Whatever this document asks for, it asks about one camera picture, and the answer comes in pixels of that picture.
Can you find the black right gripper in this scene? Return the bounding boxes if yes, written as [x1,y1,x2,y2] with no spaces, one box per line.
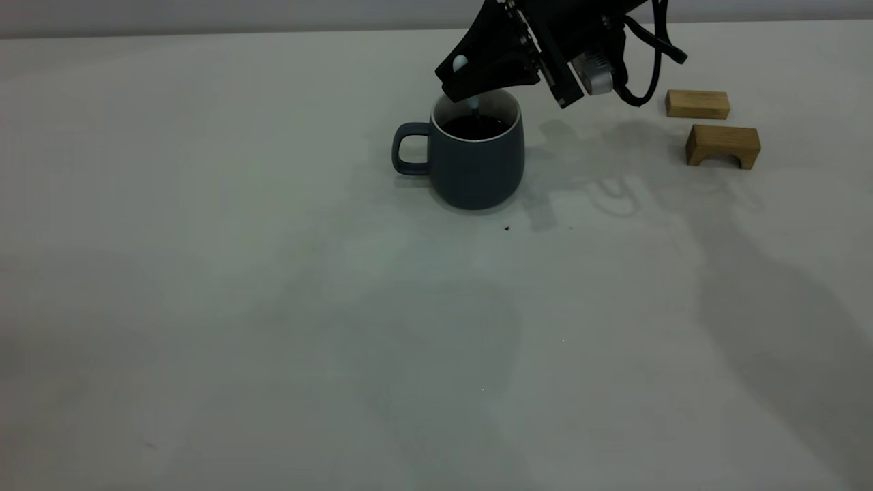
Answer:
[434,0,650,103]

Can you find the grey spoon with white handle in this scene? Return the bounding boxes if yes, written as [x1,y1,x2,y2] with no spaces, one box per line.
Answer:
[452,55,482,114]

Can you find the dark grey ceramic mug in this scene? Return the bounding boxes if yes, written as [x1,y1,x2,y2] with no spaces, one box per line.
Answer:
[391,85,526,211]

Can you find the dark coffee liquid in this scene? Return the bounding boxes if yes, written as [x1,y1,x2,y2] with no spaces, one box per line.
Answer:
[442,115,512,141]

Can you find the flat rectangular wooden block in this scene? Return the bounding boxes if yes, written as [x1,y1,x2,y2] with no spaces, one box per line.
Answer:
[665,89,730,121]

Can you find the arched wooden block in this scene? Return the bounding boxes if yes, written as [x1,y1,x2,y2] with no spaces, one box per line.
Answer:
[685,124,761,170]

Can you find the right wrist camera silver lens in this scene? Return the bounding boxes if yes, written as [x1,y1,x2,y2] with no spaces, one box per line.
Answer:
[505,0,616,110]

